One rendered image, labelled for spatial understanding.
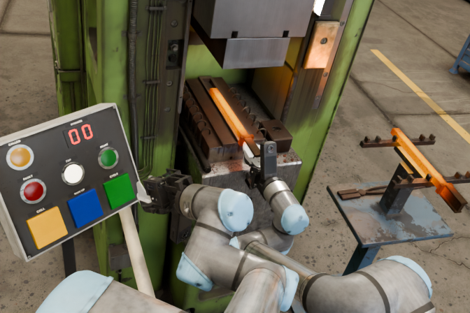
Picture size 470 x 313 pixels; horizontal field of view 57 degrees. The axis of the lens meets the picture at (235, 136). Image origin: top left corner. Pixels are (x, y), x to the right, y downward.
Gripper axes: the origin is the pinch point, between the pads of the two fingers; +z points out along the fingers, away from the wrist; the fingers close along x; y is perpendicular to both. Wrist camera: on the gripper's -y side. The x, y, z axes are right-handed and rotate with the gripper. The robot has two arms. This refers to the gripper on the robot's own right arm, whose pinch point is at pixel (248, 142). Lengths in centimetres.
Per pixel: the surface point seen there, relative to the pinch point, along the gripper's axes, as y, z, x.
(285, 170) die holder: 12.2, -3.3, 15.0
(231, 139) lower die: 1.5, 4.6, -4.2
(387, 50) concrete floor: 98, 247, 302
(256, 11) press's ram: -43.8, 2.0, -5.3
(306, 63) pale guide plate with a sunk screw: -20.2, 14.4, 24.7
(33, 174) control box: -11, -15, -64
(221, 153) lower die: 5.3, 2.6, -8.0
